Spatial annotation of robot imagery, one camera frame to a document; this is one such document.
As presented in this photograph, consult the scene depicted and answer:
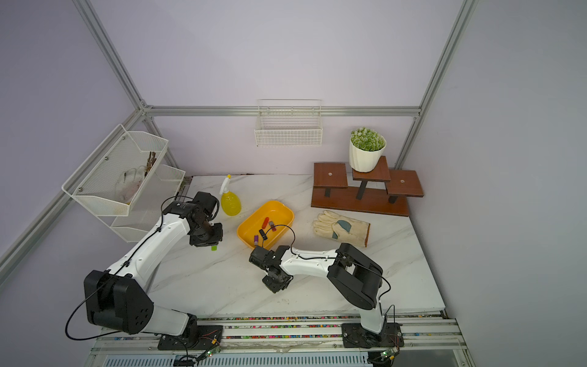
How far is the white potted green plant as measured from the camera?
0.84 m

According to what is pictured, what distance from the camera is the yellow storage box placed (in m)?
0.97

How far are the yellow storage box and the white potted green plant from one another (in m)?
0.36

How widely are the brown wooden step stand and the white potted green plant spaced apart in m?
0.05

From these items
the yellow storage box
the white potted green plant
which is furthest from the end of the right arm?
the white potted green plant

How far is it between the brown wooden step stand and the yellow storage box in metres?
0.16

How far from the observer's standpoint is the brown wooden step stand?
0.94 metres

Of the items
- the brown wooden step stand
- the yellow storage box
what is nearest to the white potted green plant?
the brown wooden step stand
